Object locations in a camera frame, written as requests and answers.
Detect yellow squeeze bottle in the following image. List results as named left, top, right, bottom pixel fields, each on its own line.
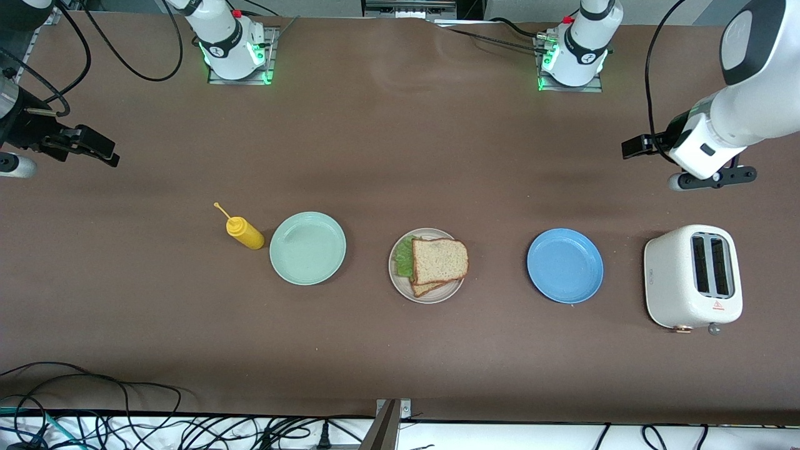
left=214, top=202, right=266, bottom=251

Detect dark crust bread slice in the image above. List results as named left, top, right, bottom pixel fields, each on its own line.
left=411, top=237, right=469, bottom=286

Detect light crust bread slice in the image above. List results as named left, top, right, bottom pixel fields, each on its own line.
left=409, top=280, right=460, bottom=298

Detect green lettuce leaf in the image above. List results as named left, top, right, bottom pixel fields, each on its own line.
left=394, top=235, right=418, bottom=280

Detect blue plate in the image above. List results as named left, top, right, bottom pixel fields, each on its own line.
left=526, top=227, right=604, bottom=305

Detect mint green plate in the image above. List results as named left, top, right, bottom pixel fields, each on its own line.
left=269, top=211, right=347, bottom=286

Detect beige plate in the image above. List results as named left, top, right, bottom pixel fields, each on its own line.
left=388, top=227, right=467, bottom=304

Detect white toaster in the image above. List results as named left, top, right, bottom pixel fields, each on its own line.
left=644, top=224, right=744, bottom=333

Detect white side bench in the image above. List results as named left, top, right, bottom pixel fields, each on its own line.
left=0, top=409, right=800, bottom=450

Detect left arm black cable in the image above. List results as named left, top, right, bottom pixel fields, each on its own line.
left=644, top=0, right=688, bottom=160

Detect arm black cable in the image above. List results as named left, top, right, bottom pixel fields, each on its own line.
left=0, top=0, right=184, bottom=118
left=644, top=0, right=688, bottom=160

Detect aluminium frame with glass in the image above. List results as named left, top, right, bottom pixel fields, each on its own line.
left=0, top=0, right=63, bottom=94

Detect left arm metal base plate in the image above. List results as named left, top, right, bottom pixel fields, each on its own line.
left=534, top=34, right=604, bottom=93

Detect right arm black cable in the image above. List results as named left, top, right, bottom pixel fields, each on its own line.
left=0, top=0, right=184, bottom=118

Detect black base cable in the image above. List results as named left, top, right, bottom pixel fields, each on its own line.
left=431, top=17, right=551, bottom=57

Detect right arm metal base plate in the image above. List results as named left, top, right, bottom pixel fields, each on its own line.
left=207, top=25, right=279, bottom=86

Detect long looping black cable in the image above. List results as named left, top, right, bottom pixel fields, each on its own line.
left=0, top=361, right=183, bottom=416

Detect teal cable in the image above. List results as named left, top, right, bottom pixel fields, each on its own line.
left=0, top=406, right=69, bottom=450

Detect grey metal frame bar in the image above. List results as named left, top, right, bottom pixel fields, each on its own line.
left=362, top=0, right=458, bottom=19

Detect aluminium camera post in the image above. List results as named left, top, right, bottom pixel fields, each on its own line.
left=356, top=398, right=413, bottom=450

